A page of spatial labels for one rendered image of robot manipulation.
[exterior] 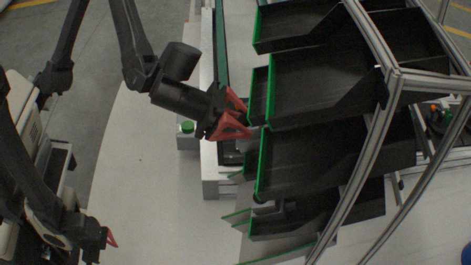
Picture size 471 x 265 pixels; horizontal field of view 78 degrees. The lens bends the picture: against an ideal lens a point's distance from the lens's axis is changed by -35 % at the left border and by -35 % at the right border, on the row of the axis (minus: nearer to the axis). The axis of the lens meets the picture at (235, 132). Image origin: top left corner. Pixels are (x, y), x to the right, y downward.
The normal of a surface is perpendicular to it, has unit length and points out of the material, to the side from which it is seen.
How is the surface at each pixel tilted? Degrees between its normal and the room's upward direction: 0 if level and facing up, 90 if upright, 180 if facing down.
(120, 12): 52
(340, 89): 25
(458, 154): 0
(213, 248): 0
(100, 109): 0
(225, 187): 90
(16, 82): 42
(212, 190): 90
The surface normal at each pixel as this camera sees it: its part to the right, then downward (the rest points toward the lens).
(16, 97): 0.70, -0.43
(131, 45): -0.49, -0.11
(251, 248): -0.68, -0.54
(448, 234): 0.04, -0.65
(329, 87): -0.39, -0.63
